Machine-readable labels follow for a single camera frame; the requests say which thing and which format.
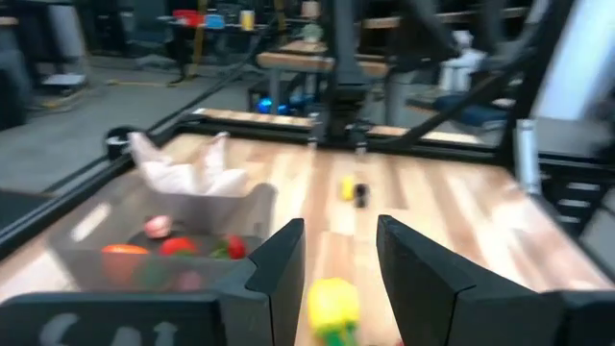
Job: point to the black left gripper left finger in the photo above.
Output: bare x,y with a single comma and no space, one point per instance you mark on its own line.
269,298

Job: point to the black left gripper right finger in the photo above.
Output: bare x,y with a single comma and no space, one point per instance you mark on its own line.
432,307

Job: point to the yellow toy bell pepper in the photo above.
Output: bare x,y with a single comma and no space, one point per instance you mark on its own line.
334,305

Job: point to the pink white toy fruit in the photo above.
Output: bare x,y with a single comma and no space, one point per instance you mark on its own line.
158,227

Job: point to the dark toy blackberry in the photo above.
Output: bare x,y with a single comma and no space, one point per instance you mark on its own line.
361,195

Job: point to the orange toy carrot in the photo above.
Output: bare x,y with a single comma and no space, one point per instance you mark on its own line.
125,249

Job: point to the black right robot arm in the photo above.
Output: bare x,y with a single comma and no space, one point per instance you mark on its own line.
346,72

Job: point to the translucent grey tupperware container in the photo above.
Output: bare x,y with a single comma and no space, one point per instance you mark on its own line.
206,206

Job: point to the beige cloth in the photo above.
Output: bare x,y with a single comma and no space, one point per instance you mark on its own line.
168,178

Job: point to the silver metal cylinder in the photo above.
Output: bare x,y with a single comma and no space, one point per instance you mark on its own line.
527,154

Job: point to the wooden workbench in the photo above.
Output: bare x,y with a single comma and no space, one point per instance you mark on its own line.
307,61

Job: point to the yellow cup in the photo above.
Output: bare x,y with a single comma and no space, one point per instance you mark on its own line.
247,20

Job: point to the blue bin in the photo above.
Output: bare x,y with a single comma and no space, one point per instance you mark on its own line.
214,21

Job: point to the red bin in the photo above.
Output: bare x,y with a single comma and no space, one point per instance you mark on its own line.
188,17

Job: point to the black metal table frame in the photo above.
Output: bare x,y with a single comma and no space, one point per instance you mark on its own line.
456,153

